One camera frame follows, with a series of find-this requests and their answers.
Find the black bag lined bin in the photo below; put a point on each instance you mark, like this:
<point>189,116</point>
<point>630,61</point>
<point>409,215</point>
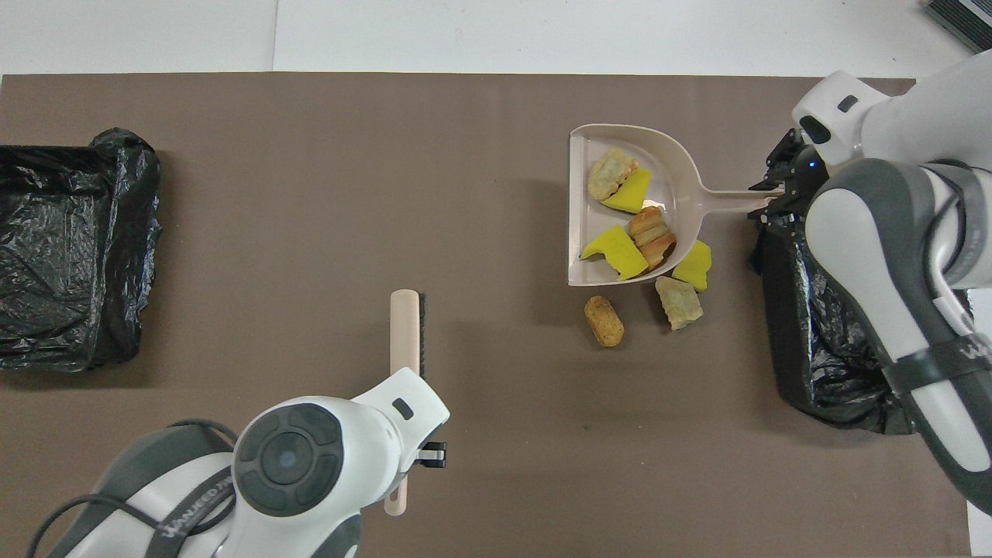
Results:
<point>70,256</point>
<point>821,349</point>

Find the brown oval bread-like chunk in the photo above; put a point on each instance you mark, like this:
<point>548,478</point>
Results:
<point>604,322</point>

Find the pale beige sponge chunk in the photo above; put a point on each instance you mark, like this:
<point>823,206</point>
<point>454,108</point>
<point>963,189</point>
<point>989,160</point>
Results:
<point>680,304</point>

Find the plain yellow sponge piece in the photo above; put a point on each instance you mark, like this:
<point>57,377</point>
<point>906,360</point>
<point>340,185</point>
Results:
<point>694,267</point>

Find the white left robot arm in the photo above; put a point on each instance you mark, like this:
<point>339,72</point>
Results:
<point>294,465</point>

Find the orange striped sponge chunk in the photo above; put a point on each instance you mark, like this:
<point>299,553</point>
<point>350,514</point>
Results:
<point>651,236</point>

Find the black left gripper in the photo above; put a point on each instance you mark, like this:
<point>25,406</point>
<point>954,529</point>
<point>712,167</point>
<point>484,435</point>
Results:
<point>423,457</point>

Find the brown table mat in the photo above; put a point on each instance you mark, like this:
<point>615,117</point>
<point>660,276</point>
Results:
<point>310,194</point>

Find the curved yellow sponge piece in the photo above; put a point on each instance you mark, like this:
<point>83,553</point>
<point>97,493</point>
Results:
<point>632,194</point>

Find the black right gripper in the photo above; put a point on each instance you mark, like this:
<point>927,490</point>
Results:
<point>794,174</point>

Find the beige plastic dustpan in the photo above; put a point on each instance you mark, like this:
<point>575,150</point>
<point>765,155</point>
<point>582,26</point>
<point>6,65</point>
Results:
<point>674,170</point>

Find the beige layered sponge chunk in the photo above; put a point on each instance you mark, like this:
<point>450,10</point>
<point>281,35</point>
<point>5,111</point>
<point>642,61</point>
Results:
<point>608,172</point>

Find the yellow sponge with green pad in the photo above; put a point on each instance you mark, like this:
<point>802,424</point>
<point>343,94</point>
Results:
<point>616,252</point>

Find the dark ribbed object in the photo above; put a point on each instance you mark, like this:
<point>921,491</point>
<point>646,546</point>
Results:
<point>965,19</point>

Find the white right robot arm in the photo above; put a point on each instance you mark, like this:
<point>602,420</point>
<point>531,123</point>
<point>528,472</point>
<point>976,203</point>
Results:
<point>891,232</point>

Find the beige hand brush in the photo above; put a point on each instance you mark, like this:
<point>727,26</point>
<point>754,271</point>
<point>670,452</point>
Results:
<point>404,333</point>

